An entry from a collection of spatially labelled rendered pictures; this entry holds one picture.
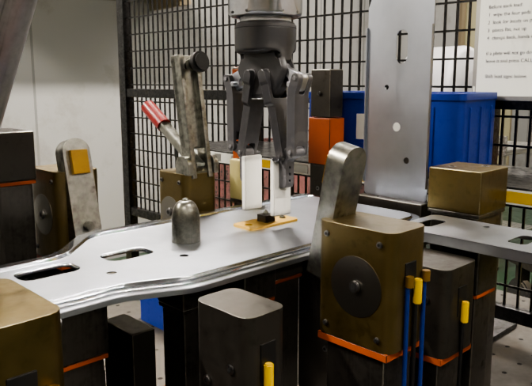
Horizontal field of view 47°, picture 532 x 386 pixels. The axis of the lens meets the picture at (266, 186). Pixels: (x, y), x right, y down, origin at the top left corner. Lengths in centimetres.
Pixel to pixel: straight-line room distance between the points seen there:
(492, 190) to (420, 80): 19
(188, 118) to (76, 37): 324
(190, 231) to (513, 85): 69
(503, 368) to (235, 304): 70
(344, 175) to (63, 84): 351
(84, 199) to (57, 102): 324
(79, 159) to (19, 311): 41
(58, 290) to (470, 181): 55
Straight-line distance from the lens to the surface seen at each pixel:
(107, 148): 417
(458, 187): 88
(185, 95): 87
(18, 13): 125
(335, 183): 60
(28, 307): 40
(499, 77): 119
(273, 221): 78
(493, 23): 120
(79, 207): 79
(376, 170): 99
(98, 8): 416
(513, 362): 118
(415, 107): 95
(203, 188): 88
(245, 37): 74
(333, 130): 108
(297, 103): 72
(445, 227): 80
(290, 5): 74
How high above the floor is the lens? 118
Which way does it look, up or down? 10 degrees down
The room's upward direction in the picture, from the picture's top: straight up
